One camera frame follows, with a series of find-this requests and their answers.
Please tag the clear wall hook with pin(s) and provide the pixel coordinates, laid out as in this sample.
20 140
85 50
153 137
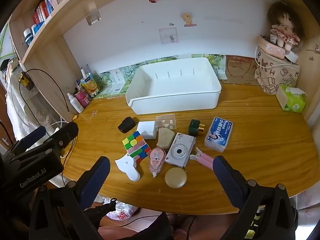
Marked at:
92 13

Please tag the row of medicine boxes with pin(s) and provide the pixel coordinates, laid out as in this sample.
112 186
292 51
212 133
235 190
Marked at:
43 8

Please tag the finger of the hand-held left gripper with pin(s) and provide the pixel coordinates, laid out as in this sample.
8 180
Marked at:
66 132
33 137

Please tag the colourful puzzle cube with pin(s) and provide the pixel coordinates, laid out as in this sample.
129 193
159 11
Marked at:
136 145

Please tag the printed paper bag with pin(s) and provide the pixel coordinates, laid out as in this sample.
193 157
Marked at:
275 77

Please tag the beige block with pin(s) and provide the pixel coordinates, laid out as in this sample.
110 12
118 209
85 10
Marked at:
165 137

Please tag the white spray bottle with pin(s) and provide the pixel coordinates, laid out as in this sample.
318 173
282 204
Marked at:
76 103

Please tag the white carton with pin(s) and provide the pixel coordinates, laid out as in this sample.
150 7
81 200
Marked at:
117 81

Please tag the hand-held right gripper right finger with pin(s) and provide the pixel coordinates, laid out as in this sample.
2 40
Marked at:
225 177

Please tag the brown cardboard sheet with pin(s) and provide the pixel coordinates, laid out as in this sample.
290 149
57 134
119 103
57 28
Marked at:
237 70

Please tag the rag doll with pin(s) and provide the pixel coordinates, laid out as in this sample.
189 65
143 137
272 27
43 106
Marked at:
283 25

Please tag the pink clip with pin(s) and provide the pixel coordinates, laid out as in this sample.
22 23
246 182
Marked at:
203 158

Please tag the white heart-shaped gadget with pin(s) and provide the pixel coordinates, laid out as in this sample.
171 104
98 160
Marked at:
128 167

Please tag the pink box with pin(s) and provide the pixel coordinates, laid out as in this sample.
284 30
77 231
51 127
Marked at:
271 48

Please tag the small black box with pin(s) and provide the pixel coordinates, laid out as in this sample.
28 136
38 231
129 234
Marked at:
127 125

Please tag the plastic bag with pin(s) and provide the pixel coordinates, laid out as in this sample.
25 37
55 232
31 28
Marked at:
121 211

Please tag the white plastic storage bin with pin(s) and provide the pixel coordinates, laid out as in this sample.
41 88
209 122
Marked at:
175 97

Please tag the yellow character wall sticker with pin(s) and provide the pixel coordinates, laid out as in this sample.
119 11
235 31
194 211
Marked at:
188 18

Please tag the white charger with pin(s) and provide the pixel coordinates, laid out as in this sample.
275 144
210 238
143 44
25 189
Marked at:
292 57

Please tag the round gold compact mirror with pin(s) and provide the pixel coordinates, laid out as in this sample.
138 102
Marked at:
175 178

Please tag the green perfume bottle gold cap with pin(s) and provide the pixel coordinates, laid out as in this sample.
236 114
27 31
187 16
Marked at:
195 127

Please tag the green tissue pack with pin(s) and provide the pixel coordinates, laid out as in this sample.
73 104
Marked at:
291 98

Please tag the pink can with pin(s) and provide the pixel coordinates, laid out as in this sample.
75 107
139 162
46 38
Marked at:
83 99

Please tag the clear plastic box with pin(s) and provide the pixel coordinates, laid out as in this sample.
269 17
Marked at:
166 122

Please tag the blue white plastic box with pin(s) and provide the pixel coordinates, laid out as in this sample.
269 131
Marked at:
218 135

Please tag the white lace cloth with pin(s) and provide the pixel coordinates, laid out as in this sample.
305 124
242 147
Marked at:
15 100

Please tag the white instant camera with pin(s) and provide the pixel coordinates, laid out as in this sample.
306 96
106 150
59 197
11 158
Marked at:
180 151

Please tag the orange juice carton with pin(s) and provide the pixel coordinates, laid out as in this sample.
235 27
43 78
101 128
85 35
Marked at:
90 85

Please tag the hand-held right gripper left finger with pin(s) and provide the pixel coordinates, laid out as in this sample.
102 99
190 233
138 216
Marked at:
98 175

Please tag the pink correction tape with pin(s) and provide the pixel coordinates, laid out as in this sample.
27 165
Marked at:
157 161

